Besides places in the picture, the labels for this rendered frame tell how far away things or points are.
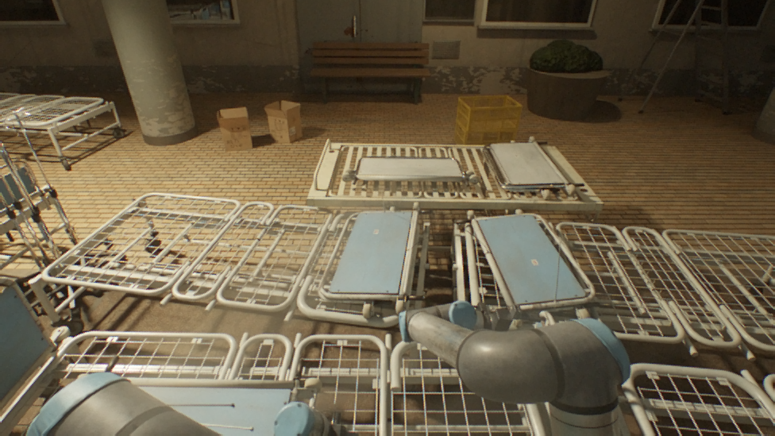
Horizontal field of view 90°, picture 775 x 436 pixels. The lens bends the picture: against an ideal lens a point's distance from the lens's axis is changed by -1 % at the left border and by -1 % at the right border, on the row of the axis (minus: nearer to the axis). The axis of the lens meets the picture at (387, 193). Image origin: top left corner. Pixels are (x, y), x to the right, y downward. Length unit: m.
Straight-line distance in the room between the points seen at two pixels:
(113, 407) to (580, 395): 0.66
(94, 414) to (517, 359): 0.57
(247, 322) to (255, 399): 1.09
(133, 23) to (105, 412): 4.68
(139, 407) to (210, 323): 2.15
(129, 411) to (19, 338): 1.53
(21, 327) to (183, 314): 1.00
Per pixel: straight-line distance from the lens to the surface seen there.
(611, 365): 0.78
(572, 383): 0.75
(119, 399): 0.61
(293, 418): 1.10
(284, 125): 4.89
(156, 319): 2.90
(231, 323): 2.69
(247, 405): 1.62
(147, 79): 5.19
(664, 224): 4.11
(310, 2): 6.63
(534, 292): 2.04
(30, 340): 2.14
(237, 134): 4.85
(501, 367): 0.72
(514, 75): 7.06
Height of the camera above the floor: 1.89
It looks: 30 degrees down
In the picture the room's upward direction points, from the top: 1 degrees clockwise
